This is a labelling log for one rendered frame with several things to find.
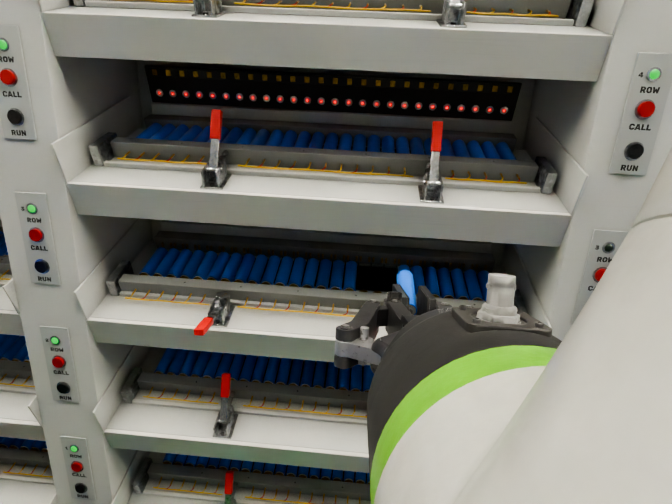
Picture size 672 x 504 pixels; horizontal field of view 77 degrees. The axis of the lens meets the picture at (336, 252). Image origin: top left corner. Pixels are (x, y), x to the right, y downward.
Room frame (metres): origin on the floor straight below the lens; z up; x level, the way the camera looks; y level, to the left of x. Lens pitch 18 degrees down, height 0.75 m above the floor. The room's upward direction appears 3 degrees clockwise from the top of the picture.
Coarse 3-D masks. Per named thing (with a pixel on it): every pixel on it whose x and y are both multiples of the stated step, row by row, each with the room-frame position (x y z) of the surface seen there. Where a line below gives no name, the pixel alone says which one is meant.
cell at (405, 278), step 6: (402, 270) 0.44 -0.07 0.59; (402, 276) 0.43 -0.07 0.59; (408, 276) 0.43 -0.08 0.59; (402, 282) 0.42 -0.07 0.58; (408, 282) 0.42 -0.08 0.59; (408, 288) 0.41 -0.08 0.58; (414, 288) 0.42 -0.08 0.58; (408, 294) 0.39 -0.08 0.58; (414, 294) 0.40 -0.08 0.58; (414, 300) 0.39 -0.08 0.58; (414, 306) 0.38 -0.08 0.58; (414, 312) 0.38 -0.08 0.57
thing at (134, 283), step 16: (128, 288) 0.56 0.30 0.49; (144, 288) 0.56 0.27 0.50; (160, 288) 0.56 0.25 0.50; (176, 288) 0.56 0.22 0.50; (192, 288) 0.56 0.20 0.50; (208, 288) 0.55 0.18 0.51; (224, 288) 0.55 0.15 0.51; (240, 288) 0.56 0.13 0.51; (256, 288) 0.56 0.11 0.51; (272, 288) 0.56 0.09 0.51; (288, 288) 0.56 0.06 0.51; (304, 288) 0.56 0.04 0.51; (208, 304) 0.54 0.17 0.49; (304, 304) 0.54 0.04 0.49; (320, 304) 0.55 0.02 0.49; (336, 304) 0.55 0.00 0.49; (352, 304) 0.55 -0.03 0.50; (464, 304) 0.54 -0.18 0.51; (480, 304) 0.54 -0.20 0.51
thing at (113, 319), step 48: (144, 240) 0.68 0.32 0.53; (336, 240) 0.67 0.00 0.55; (384, 240) 0.66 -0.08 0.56; (432, 240) 0.66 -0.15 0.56; (96, 288) 0.54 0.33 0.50; (528, 288) 0.55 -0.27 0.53; (96, 336) 0.53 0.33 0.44; (144, 336) 0.52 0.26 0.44; (192, 336) 0.51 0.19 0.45; (240, 336) 0.51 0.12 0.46; (288, 336) 0.50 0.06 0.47
